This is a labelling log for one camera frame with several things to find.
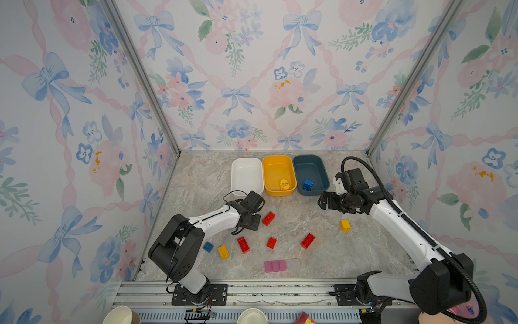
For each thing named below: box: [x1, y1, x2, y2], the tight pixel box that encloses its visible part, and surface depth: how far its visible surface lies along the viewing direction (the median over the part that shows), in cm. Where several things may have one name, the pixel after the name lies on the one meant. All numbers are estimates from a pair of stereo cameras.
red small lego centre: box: [266, 236, 278, 250], surface depth 87 cm
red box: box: [294, 311, 318, 324], surface depth 68 cm
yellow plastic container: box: [262, 154, 298, 197], surface depth 109 cm
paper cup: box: [101, 305, 141, 324], surface depth 65 cm
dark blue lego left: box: [202, 241, 214, 254], surface depth 85 cm
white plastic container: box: [230, 157, 265, 196], surface depth 111 cm
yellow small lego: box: [339, 219, 352, 232], surface depth 92 cm
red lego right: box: [300, 232, 316, 250], surface depth 87 cm
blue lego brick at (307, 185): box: [302, 181, 314, 192], surface depth 105 cm
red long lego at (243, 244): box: [237, 236, 251, 254], surface depth 86 cm
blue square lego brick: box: [302, 178, 314, 192], surface depth 105 cm
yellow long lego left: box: [217, 244, 230, 260], surface depth 85 cm
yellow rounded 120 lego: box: [279, 178, 291, 191], surface depth 105 cm
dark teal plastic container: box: [292, 153, 330, 197], surface depth 108 cm
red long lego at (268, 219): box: [261, 211, 276, 227], surface depth 94 cm
